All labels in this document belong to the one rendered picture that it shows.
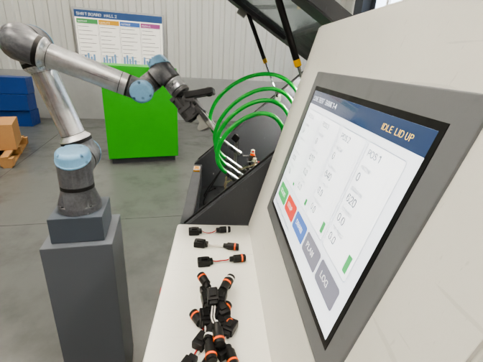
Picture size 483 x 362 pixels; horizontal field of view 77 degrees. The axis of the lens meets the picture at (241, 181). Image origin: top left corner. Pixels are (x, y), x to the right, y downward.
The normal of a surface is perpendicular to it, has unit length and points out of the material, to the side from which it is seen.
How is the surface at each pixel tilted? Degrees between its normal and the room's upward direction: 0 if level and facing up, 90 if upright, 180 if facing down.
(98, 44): 90
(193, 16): 90
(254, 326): 0
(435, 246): 76
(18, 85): 90
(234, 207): 90
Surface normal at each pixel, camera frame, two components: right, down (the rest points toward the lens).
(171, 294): 0.06, -0.93
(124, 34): 0.23, 0.37
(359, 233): -0.95, -0.25
